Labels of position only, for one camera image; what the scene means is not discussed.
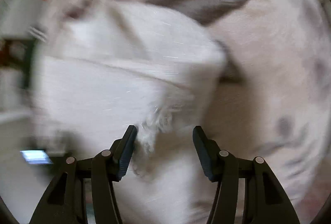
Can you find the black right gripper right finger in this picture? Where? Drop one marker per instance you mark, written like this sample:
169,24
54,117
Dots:
265,199

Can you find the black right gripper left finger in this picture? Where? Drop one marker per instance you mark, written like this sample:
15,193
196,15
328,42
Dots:
64,199

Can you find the white fringed knit garment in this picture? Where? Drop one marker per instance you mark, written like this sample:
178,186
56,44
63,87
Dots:
126,63

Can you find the white shelf unit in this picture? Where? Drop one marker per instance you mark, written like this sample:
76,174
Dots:
19,18

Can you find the pink floral plush blanket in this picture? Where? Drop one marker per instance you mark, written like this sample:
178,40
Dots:
272,100

